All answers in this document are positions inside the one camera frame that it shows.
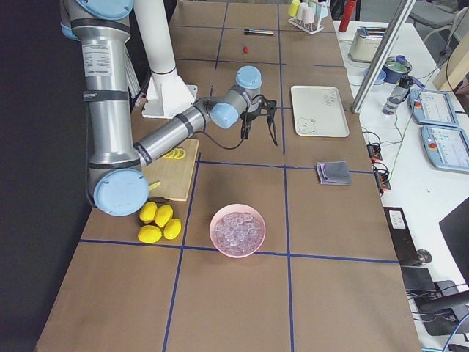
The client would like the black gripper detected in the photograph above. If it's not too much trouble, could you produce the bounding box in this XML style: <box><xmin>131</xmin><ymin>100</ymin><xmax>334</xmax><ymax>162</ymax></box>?
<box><xmin>240</xmin><ymin>94</ymin><xmax>278</xmax><ymax>147</ymax></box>

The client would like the steel muddler with black tip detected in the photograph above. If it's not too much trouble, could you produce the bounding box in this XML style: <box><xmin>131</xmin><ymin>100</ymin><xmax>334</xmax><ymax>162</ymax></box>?
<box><xmin>243</xmin><ymin>29</ymin><xmax>276</xmax><ymax>36</ymax></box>

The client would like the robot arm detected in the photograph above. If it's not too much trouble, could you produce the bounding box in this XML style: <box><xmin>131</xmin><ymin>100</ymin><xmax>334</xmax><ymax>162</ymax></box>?
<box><xmin>60</xmin><ymin>1</ymin><xmax>276</xmax><ymax>216</ymax></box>

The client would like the yellow plastic cup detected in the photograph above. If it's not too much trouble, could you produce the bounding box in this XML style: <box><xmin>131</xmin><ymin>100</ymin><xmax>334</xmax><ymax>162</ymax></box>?
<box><xmin>288</xmin><ymin>0</ymin><xmax>301</xmax><ymax>18</ymax></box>

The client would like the pink plastic cup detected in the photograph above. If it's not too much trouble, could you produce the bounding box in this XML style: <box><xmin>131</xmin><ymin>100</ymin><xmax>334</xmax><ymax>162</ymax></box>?
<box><xmin>302</xmin><ymin>7</ymin><xmax>316</xmax><ymax>26</ymax></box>

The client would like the white plastic cup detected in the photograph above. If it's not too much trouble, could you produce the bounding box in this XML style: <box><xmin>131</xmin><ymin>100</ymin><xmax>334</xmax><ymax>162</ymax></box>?
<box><xmin>295</xmin><ymin>2</ymin><xmax>309</xmax><ymax>21</ymax></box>

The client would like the pink bowl of ice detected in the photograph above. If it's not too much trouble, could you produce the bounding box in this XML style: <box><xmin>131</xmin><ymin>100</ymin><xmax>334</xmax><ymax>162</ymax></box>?
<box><xmin>210</xmin><ymin>204</ymin><xmax>266</xmax><ymax>259</ymax></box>

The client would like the cream bear serving tray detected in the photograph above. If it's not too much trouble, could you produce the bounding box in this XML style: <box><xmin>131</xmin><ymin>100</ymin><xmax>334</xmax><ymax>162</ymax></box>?
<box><xmin>290</xmin><ymin>85</ymin><xmax>350</xmax><ymax>138</ymax></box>

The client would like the lemon slices stack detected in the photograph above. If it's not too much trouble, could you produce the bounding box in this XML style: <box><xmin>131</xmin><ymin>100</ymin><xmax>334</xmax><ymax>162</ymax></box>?
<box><xmin>163</xmin><ymin>147</ymin><xmax>186</xmax><ymax>160</ymax></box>

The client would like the grey folded cloth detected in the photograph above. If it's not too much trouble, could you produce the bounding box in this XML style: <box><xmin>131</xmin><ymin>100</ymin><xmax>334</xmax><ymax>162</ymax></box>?
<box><xmin>317</xmin><ymin>161</ymin><xmax>352</xmax><ymax>186</ymax></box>

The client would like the wooden cutting board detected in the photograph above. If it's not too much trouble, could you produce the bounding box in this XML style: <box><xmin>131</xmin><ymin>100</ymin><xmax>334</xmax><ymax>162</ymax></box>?
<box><xmin>142</xmin><ymin>139</ymin><xmax>199</xmax><ymax>201</ymax></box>

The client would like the yellow-green plastic knife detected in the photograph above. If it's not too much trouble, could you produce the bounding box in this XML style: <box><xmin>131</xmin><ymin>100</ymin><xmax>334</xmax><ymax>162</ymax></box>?
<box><xmin>149</xmin><ymin>181</ymin><xmax>160</xmax><ymax>191</ymax></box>

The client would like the blue bowl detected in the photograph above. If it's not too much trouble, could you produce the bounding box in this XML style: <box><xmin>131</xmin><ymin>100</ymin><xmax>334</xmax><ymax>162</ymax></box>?
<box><xmin>363</xmin><ymin>68</ymin><xmax>387</xmax><ymax>85</ymax></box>

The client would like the red bottle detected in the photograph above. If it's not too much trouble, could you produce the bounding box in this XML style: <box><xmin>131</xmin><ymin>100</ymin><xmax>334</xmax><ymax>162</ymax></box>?
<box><xmin>338</xmin><ymin>0</ymin><xmax>357</xmax><ymax>32</ymax></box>

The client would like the yellow lemon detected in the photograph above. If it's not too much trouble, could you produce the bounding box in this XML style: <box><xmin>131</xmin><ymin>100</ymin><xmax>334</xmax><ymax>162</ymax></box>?
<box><xmin>154</xmin><ymin>204</ymin><xmax>174</xmax><ymax>227</ymax></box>
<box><xmin>137</xmin><ymin>225</ymin><xmax>163</xmax><ymax>243</ymax></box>
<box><xmin>163</xmin><ymin>218</ymin><xmax>182</xmax><ymax>240</ymax></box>
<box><xmin>139</xmin><ymin>201</ymin><xmax>158</xmax><ymax>224</ymax></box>

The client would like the clear water bottle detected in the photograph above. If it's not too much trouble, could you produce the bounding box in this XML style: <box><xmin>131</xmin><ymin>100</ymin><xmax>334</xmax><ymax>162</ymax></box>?
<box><xmin>382</xmin><ymin>75</ymin><xmax>414</xmax><ymax>115</ymax></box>

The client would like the blue saucepan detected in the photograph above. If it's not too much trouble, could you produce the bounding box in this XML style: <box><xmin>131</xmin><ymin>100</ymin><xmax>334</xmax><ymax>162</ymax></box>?
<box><xmin>383</xmin><ymin>55</ymin><xmax>413</xmax><ymax>84</ymax></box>

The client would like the blue teach pendant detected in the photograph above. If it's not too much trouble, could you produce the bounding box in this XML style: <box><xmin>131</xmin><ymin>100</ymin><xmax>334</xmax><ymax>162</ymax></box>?
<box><xmin>408</xmin><ymin>89</ymin><xmax>459</xmax><ymax>128</ymax></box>
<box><xmin>421</xmin><ymin>125</ymin><xmax>468</xmax><ymax>173</ymax></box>

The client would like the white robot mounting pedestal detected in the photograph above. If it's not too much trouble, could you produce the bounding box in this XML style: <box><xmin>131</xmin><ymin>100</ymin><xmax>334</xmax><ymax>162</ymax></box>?
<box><xmin>133</xmin><ymin>0</ymin><xmax>197</xmax><ymax>119</ymax></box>

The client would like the white wire cup rack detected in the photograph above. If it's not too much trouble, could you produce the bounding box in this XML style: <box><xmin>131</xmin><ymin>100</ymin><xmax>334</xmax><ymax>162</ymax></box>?
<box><xmin>287</xmin><ymin>0</ymin><xmax>330</xmax><ymax>34</ymax></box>

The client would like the aluminium frame post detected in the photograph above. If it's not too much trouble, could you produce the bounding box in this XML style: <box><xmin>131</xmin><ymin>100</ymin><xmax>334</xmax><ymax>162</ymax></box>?
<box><xmin>350</xmin><ymin>0</ymin><xmax>416</xmax><ymax>114</ymax></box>

